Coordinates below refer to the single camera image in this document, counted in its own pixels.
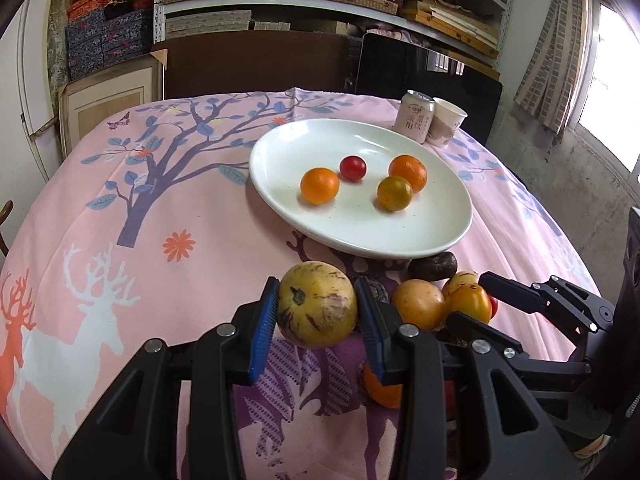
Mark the yellow purple-streaked pepino melon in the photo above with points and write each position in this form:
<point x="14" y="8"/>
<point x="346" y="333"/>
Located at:
<point x="315" y="310"/>

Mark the pale yellow spotted pepino melon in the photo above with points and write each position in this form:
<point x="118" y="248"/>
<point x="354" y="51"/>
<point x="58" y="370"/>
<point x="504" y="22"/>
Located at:
<point x="460" y="280"/>

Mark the carved wooden chair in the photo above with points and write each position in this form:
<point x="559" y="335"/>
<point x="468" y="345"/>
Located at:
<point x="6" y="225"/>

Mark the grey marbled slab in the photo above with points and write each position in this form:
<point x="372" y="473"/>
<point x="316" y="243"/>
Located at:
<point x="56" y="35"/>

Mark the bright window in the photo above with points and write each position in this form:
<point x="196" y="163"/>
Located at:
<point x="610" y="75"/>

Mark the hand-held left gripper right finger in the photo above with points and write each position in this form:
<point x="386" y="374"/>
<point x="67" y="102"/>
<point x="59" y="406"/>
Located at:
<point x="370" y="330"/>

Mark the stack of grey flat boxes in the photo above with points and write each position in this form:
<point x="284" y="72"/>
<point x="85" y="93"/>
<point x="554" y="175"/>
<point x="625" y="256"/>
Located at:
<point x="207" y="22"/>

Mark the orange-yellow tomato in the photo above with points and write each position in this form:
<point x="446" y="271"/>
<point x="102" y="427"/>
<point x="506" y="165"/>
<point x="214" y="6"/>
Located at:
<point x="470" y="302"/>

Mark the black glossy panel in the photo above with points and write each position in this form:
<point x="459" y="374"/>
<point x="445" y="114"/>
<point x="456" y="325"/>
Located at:
<point x="425" y="67"/>

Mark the plain yellow round fruit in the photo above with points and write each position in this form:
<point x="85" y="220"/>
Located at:
<point x="417" y="304"/>

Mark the light wooden picture frame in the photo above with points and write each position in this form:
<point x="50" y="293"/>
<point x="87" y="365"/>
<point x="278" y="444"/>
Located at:
<point x="110" y="105"/>

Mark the orange patterned box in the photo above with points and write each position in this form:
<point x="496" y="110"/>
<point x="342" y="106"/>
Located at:
<point x="87" y="7"/>

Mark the pink drink can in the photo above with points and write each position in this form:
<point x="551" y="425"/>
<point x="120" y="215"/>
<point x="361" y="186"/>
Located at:
<point x="412" y="117"/>

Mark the pink cloth bundle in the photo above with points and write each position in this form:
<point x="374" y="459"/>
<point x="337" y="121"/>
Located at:
<point x="390" y="34"/>

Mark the dark brown wooden panel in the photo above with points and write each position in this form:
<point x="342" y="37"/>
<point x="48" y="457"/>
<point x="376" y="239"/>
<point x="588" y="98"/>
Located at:
<point x="250" y="67"/>

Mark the white metal shelf rack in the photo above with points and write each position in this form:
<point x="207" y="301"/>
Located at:
<point x="225" y="6"/>

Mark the white oval plate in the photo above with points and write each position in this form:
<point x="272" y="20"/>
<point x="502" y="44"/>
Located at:
<point x="360" y="225"/>

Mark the printed paper cup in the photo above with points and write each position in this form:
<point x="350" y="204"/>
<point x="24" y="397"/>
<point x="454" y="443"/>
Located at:
<point x="446" y="122"/>

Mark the dark purple passion fruit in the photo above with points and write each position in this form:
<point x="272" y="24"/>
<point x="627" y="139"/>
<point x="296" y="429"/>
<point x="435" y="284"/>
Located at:
<point x="382" y="291"/>
<point x="432" y="266"/>

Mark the stack of blue patterned boxes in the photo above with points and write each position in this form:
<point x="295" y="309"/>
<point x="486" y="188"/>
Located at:
<point x="105" y="42"/>

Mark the beige checked curtain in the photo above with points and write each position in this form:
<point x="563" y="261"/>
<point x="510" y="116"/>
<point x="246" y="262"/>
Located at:
<point x="555" y="50"/>

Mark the stack of yellow wooden frames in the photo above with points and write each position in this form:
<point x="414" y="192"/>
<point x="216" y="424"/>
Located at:
<point x="460" y="25"/>

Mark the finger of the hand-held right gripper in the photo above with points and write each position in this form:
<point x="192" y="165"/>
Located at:
<point x="510" y="287"/>
<point x="462" y="325"/>

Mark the green-orange tomato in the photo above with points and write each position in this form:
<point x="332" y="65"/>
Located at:
<point x="394" y="193"/>

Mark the pink deer-print tablecloth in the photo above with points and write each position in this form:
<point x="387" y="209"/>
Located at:
<point x="150" y="210"/>

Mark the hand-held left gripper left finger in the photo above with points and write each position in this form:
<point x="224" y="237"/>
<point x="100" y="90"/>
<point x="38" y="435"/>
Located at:
<point x="265" y="330"/>

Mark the white board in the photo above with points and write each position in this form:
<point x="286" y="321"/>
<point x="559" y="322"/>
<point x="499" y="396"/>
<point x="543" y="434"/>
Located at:
<point x="35" y="85"/>

